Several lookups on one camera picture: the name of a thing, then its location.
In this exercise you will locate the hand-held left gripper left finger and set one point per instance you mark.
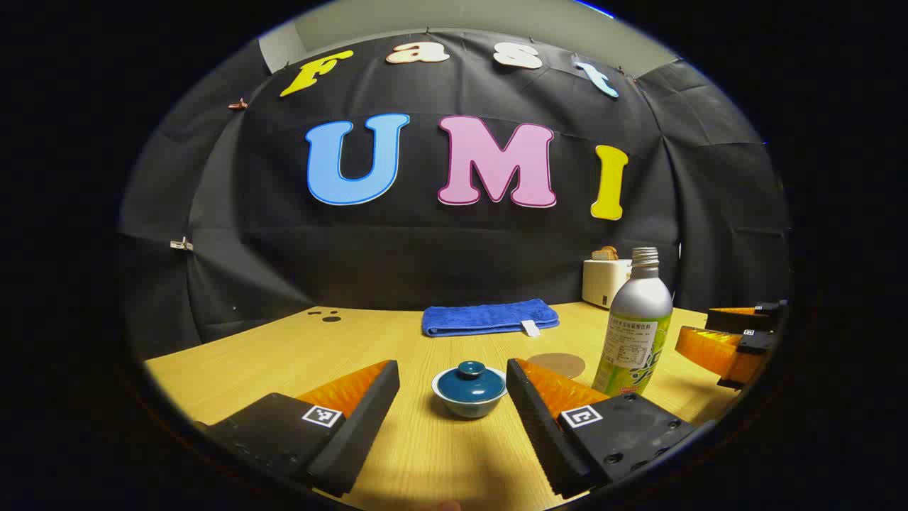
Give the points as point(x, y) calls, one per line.
point(362, 419)

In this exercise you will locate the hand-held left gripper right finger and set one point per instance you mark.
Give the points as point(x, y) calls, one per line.
point(539, 433)

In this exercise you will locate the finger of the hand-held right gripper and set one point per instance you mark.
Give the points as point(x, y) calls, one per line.
point(770, 316)
point(716, 351)

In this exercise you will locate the round brown coaster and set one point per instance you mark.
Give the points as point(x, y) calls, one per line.
point(560, 364)

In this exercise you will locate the teal teacup white inside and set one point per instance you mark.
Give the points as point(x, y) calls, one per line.
point(468, 410)

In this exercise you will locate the silver water bottle green label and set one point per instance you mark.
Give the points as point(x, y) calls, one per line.
point(638, 319)

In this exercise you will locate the teal teacup lid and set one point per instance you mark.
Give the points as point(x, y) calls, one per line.
point(468, 383)

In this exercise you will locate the blue folded towel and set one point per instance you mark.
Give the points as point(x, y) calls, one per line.
point(482, 317)

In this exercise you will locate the white toaster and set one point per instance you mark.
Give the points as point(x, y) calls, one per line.
point(601, 284)

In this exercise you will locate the bread slice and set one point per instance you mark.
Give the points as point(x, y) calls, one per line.
point(604, 253)

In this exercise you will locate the silver metal clip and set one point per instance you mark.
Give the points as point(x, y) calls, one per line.
point(181, 245)

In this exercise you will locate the small red clip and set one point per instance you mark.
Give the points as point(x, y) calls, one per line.
point(238, 105)

